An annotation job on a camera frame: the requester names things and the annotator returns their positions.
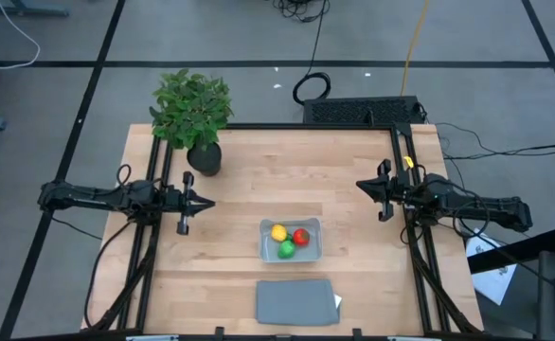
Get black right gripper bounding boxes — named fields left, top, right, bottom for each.
left=355, top=158, right=423, bottom=223

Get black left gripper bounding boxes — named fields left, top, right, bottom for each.
left=163, top=170, right=216, bottom=237

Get yellow toy bell pepper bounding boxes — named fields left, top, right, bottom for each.
left=270, top=223, right=289, bottom=243

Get grey plastic tupperware container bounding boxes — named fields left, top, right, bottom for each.
left=258, top=217, right=325, bottom=264

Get grey tupperware lid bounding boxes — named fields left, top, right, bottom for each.
left=255, top=278, right=341, bottom=327

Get black plant pot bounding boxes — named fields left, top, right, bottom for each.
left=186, top=141, right=224, bottom=177

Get black keyboard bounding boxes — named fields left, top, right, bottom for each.
left=302, top=96, right=425, bottom=127

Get green leafy plant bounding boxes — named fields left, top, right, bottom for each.
left=148, top=68, right=235, bottom=152

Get white printed paper sheet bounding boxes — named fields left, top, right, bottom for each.
left=465, top=227, right=518, bottom=307

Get black beam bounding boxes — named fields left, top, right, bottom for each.
left=466, top=227, right=555, bottom=275

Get grey stand base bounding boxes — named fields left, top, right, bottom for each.
left=0, top=0, right=70, bottom=19

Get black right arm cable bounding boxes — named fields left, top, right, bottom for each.
left=451, top=188, right=492, bottom=241

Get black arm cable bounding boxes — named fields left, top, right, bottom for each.
left=451, top=188, right=492, bottom=241
left=116, top=163, right=133, bottom=188

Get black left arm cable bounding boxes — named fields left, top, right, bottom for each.
left=116, top=163, right=133, bottom=188

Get black aluminium table frame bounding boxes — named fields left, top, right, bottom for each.
left=82, top=121, right=483, bottom=341

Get black coiled floor cable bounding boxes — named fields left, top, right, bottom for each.
left=292, top=0, right=331, bottom=106

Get thin black cables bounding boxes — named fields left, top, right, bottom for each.
left=436, top=121, right=555, bottom=162

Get yellow floor cable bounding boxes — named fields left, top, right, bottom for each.
left=399, top=0, right=431, bottom=98

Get black base power cable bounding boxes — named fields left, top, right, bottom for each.
left=83, top=220, right=134, bottom=331

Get black cable tangle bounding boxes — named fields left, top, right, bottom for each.
left=274, top=0, right=331, bottom=24

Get white floor cable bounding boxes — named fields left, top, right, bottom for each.
left=0, top=0, right=42, bottom=71

